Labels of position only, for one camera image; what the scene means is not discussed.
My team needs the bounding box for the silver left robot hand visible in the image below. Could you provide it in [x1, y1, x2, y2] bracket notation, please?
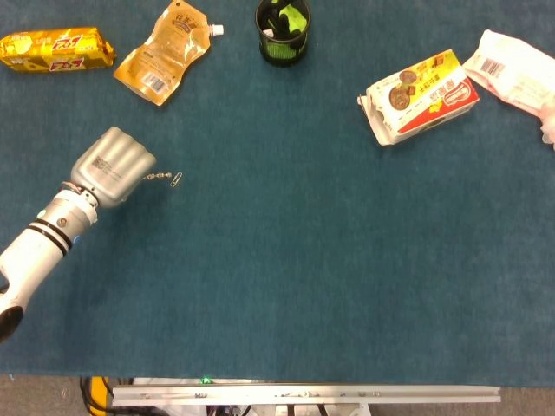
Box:
[69, 126, 158, 211]

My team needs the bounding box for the orange spout pouch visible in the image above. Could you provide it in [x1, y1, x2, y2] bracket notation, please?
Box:
[113, 0, 225, 107]

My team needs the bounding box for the yellow snack package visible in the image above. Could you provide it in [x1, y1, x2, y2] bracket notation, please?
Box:
[0, 27, 118, 74]

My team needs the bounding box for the black mesh pen holder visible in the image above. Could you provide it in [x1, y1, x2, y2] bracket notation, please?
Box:
[254, 0, 312, 68]

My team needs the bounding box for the teal felt table cloth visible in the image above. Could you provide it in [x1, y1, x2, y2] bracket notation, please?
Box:
[0, 0, 555, 387]

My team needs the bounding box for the green and black item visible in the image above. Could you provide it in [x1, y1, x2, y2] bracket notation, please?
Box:
[264, 0, 307, 39]

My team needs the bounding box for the opened cookie box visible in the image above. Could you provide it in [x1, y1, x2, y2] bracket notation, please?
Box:
[356, 48, 481, 147]

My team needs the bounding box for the white plastic package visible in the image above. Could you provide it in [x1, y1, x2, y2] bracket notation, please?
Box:
[461, 29, 555, 126]

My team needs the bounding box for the pink bath pouf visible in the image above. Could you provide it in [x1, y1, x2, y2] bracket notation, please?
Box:
[539, 113, 555, 151]

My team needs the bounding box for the yellow and black cable bundle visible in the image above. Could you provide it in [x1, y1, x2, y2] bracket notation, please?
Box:
[79, 375, 110, 416]

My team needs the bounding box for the aluminium frame rail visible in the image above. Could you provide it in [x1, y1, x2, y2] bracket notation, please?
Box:
[111, 382, 503, 407]

